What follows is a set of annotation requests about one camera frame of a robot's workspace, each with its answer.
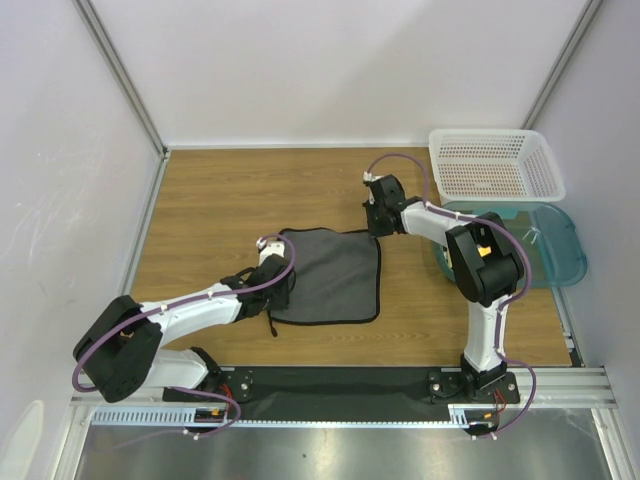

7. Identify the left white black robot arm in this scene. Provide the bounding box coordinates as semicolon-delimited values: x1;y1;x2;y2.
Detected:
72;254;295;403

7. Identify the white perforated plastic basket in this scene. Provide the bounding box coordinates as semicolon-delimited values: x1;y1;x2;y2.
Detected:
429;129;566;204

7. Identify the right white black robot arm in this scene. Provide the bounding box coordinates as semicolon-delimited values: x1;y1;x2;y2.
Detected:
363;172;526;402

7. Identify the left grey cable duct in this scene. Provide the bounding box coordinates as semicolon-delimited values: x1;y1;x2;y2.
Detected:
91;406;229;428

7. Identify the right grey cable duct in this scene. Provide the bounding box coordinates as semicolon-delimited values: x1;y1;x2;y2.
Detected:
448;404;500;429

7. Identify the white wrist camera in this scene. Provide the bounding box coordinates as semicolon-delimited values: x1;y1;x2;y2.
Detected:
362;171;382;185
256;238;286;265

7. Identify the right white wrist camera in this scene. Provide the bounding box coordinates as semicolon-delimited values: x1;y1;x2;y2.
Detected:
362;171;382;185

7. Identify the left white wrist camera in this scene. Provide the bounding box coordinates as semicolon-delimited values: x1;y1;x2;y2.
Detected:
256;238;286;265

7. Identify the white object at left edge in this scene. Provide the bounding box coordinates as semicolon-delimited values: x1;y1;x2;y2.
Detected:
1;400;45;480

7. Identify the grey cable duct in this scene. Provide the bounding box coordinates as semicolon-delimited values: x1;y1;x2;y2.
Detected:
448;404;500;429
91;406;229;428

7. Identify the teal transparent plastic tray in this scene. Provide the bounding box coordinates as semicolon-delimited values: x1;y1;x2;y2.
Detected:
445;201;587;289

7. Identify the aluminium frame rail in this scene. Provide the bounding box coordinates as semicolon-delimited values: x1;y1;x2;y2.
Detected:
69;365;621;407

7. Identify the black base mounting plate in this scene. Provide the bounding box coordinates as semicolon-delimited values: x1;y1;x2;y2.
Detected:
162;365;522;423

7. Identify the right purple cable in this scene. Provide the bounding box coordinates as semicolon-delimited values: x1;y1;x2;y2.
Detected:
368;153;539;441

